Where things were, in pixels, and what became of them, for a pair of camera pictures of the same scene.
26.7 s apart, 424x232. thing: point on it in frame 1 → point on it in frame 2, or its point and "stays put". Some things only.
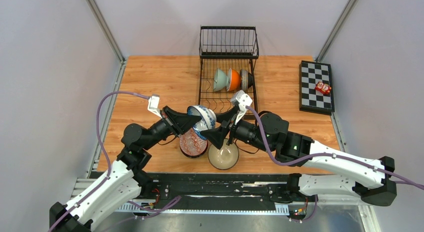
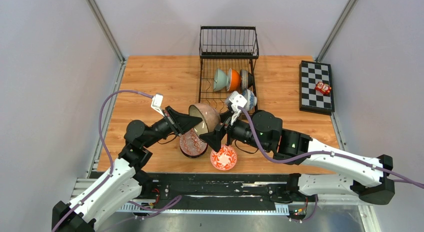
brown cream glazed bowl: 225,157 → 209,115
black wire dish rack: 227,81 stays put
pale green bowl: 221,80 stays put
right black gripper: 216,136 stays put
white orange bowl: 234,80 stays put
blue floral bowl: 208,120 → 251,99
